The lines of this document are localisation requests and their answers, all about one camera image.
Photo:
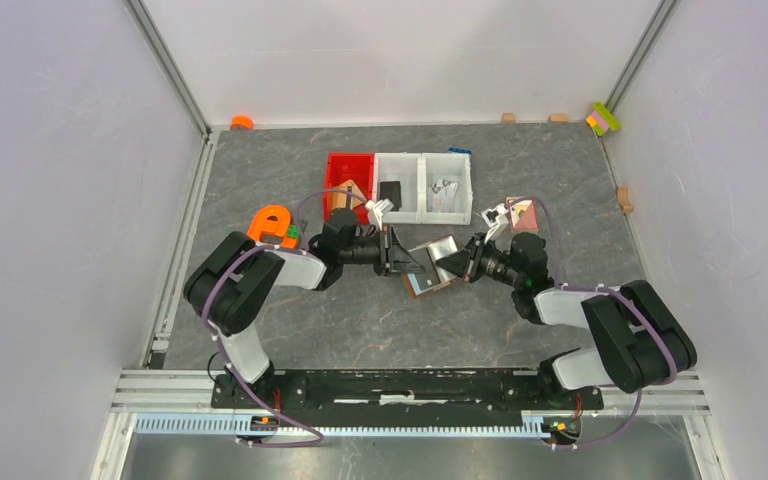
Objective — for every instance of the wooden block middle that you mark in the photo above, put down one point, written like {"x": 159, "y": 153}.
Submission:
{"x": 558, "y": 118}

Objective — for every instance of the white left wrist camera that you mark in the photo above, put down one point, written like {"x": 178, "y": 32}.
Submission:
{"x": 376, "y": 210}

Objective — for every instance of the cards in white bin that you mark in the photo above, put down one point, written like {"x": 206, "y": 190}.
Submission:
{"x": 442, "y": 196}

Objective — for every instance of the cards in red bin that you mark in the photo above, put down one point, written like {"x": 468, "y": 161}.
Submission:
{"x": 347, "y": 194}

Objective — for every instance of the playing card box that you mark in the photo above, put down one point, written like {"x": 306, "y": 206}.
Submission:
{"x": 523, "y": 215}

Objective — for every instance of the white plastic bin left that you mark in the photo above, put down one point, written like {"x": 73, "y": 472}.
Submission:
{"x": 397, "y": 179}

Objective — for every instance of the black card in bin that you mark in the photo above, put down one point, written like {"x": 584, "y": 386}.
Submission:
{"x": 392, "y": 191}

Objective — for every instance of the orange tape dispenser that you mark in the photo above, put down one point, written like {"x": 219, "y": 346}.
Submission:
{"x": 269, "y": 225}

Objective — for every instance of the red plastic bin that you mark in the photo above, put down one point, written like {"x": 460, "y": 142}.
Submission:
{"x": 349, "y": 171}

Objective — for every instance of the wooden arch block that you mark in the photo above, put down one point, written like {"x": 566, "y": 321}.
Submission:
{"x": 623, "y": 199}

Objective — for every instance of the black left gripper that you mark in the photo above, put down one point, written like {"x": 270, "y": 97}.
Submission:
{"x": 401, "y": 261}

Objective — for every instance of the white plastic bin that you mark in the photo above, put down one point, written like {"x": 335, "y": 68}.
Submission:
{"x": 397, "y": 179}
{"x": 450, "y": 166}

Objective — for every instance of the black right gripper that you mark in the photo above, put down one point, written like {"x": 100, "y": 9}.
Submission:
{"x": 457, "y": 262}

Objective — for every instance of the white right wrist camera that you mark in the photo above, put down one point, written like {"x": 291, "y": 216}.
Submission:
{"x": 497, "y": 220}

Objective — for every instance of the brown leather card holder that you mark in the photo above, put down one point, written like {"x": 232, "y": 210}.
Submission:
{"x": 438, "y": 249}

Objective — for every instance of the colourful toy block stack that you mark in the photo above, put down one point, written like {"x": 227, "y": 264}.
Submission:
{"x": 601, "y": 120}

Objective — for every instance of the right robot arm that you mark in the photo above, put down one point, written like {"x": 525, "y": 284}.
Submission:
{"x": 637, "y": 341}

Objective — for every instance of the dark grey credit card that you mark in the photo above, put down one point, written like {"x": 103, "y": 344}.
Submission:
{"x": 430, "y": 279}

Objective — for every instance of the white plastic bin right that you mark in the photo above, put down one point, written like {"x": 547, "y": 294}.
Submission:
{"x": 450, "y": 166}

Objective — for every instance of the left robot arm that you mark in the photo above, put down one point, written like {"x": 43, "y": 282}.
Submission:
{"x": 230, "y": 287}

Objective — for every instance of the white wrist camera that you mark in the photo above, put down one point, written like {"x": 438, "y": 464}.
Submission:
{"x": 376, "y": 210}
{"x": 497, "y": 220}

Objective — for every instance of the green toy block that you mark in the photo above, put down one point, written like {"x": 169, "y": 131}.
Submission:
{"x": 293, "y": 232}

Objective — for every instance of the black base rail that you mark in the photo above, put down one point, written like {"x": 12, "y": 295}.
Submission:
{"x": 484, "y": 397}

